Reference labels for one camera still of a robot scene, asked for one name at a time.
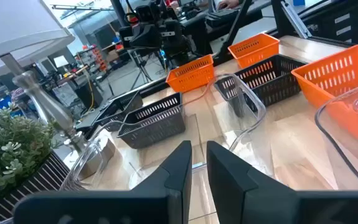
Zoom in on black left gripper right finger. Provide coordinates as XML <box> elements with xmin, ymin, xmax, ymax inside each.
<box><xmin>206</xmin><ymin>140</ymin><xmax>358</xmax><ymax>224</ymax></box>

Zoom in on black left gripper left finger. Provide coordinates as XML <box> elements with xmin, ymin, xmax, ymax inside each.
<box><xmin>12</xmin><ymin>140</ymin><xmax>193</xmax><ymax>224</ymax></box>

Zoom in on orange plastic basket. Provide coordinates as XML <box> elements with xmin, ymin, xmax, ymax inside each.
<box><xmin>227</xmin><ymin>32</ymin><xmax>280</xmax><ymax>69</ymax></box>
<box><xmin>291</xmin><ymin>44</ymin><xmax>358</xmax><ymax>141</ymax></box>
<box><xmin>165</xmin><ymin>54</ymin><xmax>215</xmax><ymax>93</ymax></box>

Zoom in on black plastic basket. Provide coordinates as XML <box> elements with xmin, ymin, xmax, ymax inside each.
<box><xmin>214</xmin><ymin>54</ymin><xmax>306</xmax><ymax>113</ymax></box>
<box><xmin>117</xmin><ymin>91</ymin><xmax>186</xmax><ymax>150</ymax></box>
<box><xmin>94</xmin><ymin>90</ymin><xmax>144</xmax><ymax>133</ymax></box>

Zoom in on shelf with orange bins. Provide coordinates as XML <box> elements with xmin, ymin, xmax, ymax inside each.
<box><xmin>90</xmin><ymin>45</ymin><xmax>109</xmax><ymax>72</ymax></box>

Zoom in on black tripod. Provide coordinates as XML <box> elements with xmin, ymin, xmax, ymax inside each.
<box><xmin>128</xmin><ymin>49</ymin><xmax>155</xmax><ymax>91</ymax></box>

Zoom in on clear plastic bin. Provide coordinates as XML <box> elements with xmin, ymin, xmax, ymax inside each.
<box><xmin>60</xmin><ymin>73</ymin><xmax>267</xmax><ymax>191</ymax></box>
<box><xmin>314</xmin><ymin>79</ymin><xmax>358</xmax><ymax>191</ymax></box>

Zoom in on black computer keyboard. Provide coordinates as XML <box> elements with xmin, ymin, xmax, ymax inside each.
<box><xmin>206</xmin><ymin>9</ymin><xmax>241</xmax><ymax>28</ymax></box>

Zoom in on cluttered workbench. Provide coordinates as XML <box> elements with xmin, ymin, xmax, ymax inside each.
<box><xmin>40</xmin><ymin>63</ymin><xmax>105</xmax><ymax>110</ymax></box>

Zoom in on white screen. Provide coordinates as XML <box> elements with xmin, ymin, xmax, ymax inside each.
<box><xmin>53</xmin><ymin>55</ymin><xmax>70</xmax><ymax>69</ymax></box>

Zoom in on person's hand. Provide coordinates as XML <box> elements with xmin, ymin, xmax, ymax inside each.
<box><xmin>218</xmin><ymin>0</ymin><xmax>241</xmax><ymax>10</ymax></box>

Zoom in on black office desk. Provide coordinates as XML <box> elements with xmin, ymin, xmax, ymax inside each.
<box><xmin>178</xmin><ymin>0</ymin><xmax>279</xmax><ymax>47</ymax></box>

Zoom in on small potted artificial plant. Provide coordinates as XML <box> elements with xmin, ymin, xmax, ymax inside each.
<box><xmin>0</xmin><ymin>104</ymin><xmax>71</xmax><ymax>224</ymax></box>

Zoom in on blue crate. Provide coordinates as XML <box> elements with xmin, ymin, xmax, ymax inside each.
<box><xmin>0</xmin><ymin>95</ymin><xmax>13</xmax><ymax>113</ymax></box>

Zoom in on black drawer cabinet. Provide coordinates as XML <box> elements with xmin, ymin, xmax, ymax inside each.
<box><xmin>303</xmin><ymin>2</ymin><xmax>358</xmax><ymax>45</ymax></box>

